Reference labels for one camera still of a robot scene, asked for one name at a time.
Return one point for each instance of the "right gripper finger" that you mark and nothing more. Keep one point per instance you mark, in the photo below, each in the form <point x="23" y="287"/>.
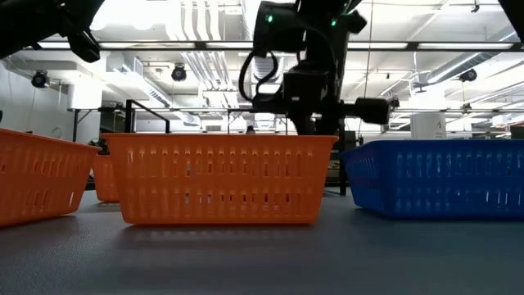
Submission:
<point x="327" y="125"/>
<point x="303" y="125"/>

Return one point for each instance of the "orange plastic basket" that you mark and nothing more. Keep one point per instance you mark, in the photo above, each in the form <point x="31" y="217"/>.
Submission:
<point x="221" y="180"/>
<point x="105" y="180"/>
<point x="41" y="176"/>

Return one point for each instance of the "blue plastic basket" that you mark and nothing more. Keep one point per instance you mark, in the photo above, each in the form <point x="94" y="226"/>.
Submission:
<point x="438" y="180"/>

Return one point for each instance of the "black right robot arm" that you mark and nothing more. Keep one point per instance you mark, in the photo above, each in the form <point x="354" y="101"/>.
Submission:
<point x="311" y="37"/>

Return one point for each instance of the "black metal shelf wooden board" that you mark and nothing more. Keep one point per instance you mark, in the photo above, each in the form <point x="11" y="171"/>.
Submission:
<point x="342" y="184"/>

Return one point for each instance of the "white pillar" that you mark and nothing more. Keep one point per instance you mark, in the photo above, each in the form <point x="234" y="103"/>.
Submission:
<point x="427" y="125"/>

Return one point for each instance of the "black background table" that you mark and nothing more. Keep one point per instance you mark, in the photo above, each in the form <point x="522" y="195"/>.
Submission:
<point x="75" y="123"/>

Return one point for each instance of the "grey-blue table mat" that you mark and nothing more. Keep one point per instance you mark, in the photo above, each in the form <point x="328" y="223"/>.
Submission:
<point x="262" y="262"/>

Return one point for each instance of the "ribbed silver air duct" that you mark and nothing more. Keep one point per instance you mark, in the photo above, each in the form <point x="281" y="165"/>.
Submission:
<point x="262" y="67"/>

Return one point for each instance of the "black ceiling-hung camera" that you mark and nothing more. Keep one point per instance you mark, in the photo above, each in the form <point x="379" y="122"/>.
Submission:
<point x="39" y="80"/>
<point x="179" y="73"/>
<point x="468" y="75"/>
<point x="395" y="102"/>

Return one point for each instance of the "long silver ceiling duct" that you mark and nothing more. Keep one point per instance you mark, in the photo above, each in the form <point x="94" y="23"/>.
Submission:
<point x="471" y="62"/>

